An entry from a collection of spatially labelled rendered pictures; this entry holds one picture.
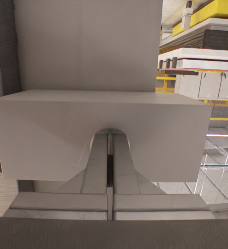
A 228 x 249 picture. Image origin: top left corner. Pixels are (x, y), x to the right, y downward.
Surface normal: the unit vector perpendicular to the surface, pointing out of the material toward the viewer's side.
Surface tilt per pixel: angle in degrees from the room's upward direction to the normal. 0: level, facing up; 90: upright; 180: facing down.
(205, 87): 90
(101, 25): 90
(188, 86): 90
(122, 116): 90
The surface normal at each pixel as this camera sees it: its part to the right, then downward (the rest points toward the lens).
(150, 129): 0.02, 0.29
